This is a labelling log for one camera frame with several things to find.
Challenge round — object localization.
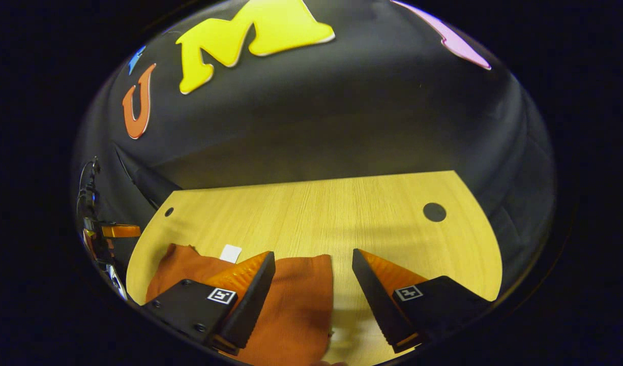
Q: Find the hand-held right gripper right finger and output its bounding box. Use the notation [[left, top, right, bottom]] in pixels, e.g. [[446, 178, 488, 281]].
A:
[[351, 248, 494, 354]]

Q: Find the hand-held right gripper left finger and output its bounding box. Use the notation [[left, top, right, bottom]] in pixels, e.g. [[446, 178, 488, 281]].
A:
[[140, 251, 277, 356]]

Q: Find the orange ribbed cardigan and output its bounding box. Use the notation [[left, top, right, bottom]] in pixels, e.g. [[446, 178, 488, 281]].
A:
[[145, 243, 335, 366]]

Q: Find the black backdrop cloth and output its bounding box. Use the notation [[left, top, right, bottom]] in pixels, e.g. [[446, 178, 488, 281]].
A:
[[72, 0, 556, 306]]

